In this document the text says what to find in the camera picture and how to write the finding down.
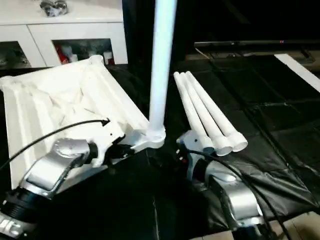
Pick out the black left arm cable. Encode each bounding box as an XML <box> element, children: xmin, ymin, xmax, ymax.
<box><xmin>0</xmin><ymin>118</ymin><xmax>111</xmax><ymax>170</ymax></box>

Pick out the white plastic table top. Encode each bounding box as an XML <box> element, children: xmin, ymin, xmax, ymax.
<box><xmin>0</xmin><ymin>55</ymin><xmax>166</xmax><ymax>189</ymax></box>

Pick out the white plastic table leg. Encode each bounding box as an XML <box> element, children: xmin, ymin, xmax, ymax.
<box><xmin>148</xmin><ymin>0</ymin><xmax>179</xmax><ymax>144</ymax></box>
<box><xmin>173</xmin><ymin>72</ymin><xmax>217</xmax><ymax>155</ymax></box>
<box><xmin>179</xmin><ymin>71</ymin><xmax>234</xmax><ymax>157</ymax></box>
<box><xmin>185</xmin><ymin>71</ymin><xmax>249</xmax><ymax>153</ymax></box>

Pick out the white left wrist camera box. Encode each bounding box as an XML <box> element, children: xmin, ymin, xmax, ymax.
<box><xmin>87</xmin><ymin>119</ymin><xmax>129</xmax><ymax>169</ymax></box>

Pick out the white cabinet with glass doors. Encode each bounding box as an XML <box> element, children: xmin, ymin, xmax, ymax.
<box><xmin>0</xmin><ymin>0</ymin><xmax>129</xmax><ymax>69</ymax></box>

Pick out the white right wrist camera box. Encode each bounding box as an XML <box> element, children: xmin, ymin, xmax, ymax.
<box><xmin>175</xmin><ymin>129</ymin><xmax>207</xmax><ymax>162</ymax></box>

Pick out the black work mat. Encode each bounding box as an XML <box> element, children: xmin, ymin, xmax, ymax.
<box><xmin>0</xmin><ymin>50</ymin><xmax>320</xmax><ymax>240</ymax></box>

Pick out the glossy black long bar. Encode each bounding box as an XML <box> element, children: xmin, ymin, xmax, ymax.
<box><xmin>194</xmin><ymin>39</ymin><xmax>320</xmax><ymax>51</ymax></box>

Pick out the black cabinet with orange label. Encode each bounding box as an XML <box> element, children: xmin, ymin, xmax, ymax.
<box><xmin>121</xmin><ymin>0</ymin><xmax>320</xmax><ymax>61</ymax></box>

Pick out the crumpled silver black object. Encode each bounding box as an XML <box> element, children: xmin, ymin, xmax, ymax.
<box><xmin>39</xmin><ymin>0</ymin><xmax>69</xmax><ymax>18</ymax></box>

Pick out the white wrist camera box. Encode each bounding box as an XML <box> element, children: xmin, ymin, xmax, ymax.
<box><xmin>175</xmin><ymin>129</ymin><xmax>207</xmax><ymax>162</ymax></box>
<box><xmin>87</xmin><ymin>119</ymin><xmax>129</xmax><ymax>169</ymax></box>

